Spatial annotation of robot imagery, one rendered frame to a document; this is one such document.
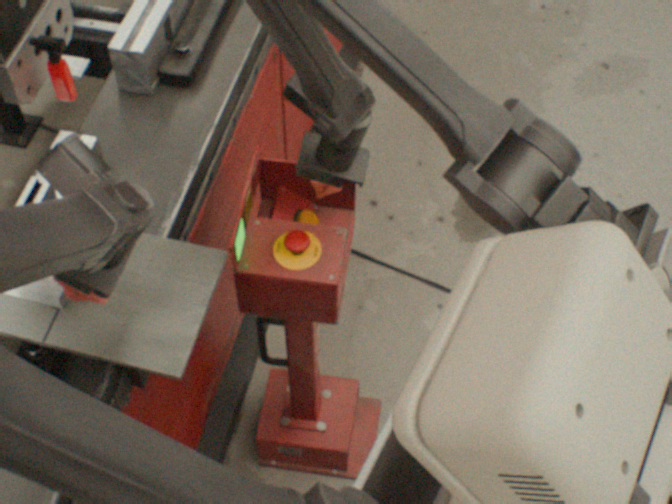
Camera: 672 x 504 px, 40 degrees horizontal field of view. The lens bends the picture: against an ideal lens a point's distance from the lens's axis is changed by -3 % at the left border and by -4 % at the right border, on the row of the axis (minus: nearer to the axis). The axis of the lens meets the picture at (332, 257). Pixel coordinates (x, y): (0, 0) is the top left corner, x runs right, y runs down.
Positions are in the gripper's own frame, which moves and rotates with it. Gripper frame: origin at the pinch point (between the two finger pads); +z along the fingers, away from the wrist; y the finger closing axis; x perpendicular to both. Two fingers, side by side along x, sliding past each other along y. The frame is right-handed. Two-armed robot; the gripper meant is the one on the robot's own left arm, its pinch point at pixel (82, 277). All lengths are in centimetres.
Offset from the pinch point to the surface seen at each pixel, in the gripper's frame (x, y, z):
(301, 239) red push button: 26.8, -26.2, 8.6
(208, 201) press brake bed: 13.7, -32.7, 21.0
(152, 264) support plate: 6.9, -4.9, -2.1
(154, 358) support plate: 11.3, 7.3, -4.4
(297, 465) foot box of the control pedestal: 63, -22, 79
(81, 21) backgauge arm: -19, -58, 28
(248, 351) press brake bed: 46, -45, 85
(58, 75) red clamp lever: -13.6, -14.4, -13.9
